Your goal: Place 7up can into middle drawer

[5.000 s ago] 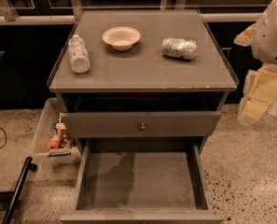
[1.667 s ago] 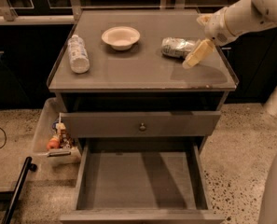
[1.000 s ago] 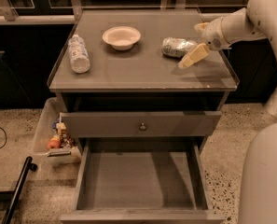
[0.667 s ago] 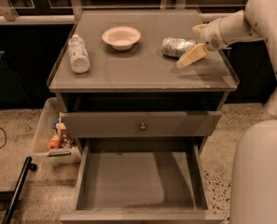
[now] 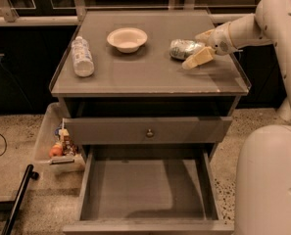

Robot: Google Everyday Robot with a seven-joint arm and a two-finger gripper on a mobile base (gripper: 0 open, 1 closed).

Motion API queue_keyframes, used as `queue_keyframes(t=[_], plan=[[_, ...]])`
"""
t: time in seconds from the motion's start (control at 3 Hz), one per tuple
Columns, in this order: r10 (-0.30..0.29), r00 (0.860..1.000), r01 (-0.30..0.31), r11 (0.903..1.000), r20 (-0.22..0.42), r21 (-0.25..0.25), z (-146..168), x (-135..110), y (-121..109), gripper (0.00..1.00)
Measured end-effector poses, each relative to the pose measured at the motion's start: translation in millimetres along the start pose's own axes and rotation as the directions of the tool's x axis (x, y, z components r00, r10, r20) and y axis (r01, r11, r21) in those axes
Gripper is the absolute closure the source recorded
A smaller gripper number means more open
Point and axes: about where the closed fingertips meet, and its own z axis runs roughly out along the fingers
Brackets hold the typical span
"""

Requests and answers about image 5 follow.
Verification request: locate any black metal pole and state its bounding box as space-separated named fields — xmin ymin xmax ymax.
xmin=1 ymin=164 xmax=39 ymax=235

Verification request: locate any grey open middle drawer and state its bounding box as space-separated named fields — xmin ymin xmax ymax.
xmin=64 ymin=146 xmax=234 ymax=235

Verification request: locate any white paper bowl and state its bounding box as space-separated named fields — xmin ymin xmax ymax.
xmin=107 ymin=27 xmax=148 ymax=54

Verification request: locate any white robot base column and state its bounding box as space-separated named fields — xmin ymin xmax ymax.
xmin=234 ymin=125 xmax=291 ymax=235

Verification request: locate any clear plastic water bottle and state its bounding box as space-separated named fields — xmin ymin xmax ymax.
xmin=72 ymin=36 xmax=94 ymax=77

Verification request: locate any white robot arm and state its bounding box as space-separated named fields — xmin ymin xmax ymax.
xmin=182 ymin=0 xmax=291 ymax=109

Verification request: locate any orange toy in bin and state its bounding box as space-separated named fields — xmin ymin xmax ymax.
xmin=49 ymin=143 xmax=63 ymax=158

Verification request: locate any silver green 7up can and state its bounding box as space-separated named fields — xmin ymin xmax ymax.
xmin=170 ymin=39 xmax=205 ymax=61

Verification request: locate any grey top drawer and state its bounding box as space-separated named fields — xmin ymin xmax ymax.
xmin=64 ymin=117 xmax=232 ymax=145

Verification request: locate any brass round drawer knob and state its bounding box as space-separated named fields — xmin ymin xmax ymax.
xmin=146 ymin=129 xmax=155 ymax=138

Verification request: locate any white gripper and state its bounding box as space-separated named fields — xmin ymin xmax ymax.
xmin=182 ymin=22 xmax=236 ymax=70

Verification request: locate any clear plastic storage bin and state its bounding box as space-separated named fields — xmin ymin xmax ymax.
xmin=33 ymin=103 xmax=85 ymax=174

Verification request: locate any grey wooden drawer cabinet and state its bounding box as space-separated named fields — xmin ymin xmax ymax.
xmin=49 ymin=9 xmax=252 ymax=235

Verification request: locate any brown snack box in bin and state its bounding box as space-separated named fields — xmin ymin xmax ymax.
xmin=59 ymin=128 xmax=77 ymax=156

